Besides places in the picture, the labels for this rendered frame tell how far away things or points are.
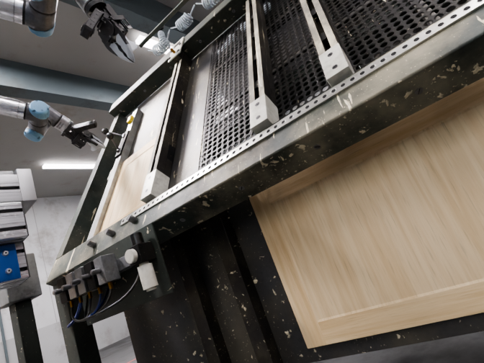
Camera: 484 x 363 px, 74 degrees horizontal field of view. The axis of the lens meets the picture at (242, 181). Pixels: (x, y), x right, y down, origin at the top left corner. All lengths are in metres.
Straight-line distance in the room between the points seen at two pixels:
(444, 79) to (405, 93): 0.08
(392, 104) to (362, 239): 0.42
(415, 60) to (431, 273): 0.55
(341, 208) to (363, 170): 0.13
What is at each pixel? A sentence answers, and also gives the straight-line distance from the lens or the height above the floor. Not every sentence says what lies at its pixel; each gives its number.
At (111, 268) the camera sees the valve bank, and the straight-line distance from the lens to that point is 1.19.
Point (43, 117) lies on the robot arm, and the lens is 1.67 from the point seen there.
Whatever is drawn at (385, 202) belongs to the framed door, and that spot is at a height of 0.59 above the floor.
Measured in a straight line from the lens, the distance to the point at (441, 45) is 0.83.
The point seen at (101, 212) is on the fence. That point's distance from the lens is 1.62.
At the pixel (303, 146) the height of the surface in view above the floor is 0.79.
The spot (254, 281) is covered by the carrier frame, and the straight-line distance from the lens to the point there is 1.23.
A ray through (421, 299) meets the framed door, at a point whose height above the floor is 0.31.
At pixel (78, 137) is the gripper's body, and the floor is 1.46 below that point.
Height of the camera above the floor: 0.56
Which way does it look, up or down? 14 degrees up
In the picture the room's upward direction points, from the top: 21 degrees counter-clockwise
